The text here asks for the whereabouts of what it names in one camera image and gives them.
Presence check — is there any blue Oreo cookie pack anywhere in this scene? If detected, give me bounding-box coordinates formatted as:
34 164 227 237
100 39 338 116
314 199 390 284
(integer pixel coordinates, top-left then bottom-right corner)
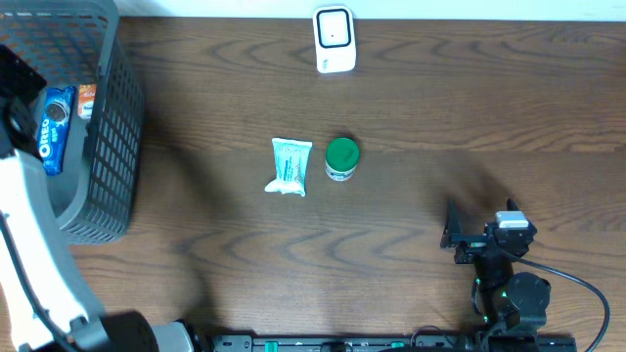
37 86 75 176

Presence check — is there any orange snack packet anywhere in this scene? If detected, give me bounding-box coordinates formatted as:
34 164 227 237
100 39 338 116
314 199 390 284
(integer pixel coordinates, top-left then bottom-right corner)
77 84 97 120

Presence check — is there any green lid white jar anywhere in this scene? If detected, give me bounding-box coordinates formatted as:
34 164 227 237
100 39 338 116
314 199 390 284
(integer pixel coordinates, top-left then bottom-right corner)
325 137 360 182

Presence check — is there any mint green wipes pack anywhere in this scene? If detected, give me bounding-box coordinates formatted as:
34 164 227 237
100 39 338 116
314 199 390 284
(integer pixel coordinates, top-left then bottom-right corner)
264 138 313 197

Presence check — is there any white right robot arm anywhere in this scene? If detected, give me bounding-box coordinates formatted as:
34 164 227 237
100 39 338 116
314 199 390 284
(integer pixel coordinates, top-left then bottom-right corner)
440 199 552 349

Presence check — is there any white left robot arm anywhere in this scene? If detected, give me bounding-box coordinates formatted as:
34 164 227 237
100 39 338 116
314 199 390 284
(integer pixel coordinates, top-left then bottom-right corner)
1 46 213 351

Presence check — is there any grey plastic mesh basket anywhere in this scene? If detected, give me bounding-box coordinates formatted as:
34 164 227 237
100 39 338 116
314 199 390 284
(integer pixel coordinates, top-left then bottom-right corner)
1 0 145 244

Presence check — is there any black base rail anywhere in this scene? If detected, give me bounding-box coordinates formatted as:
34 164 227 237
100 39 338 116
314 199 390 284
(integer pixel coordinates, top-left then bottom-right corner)
210 331 577 352

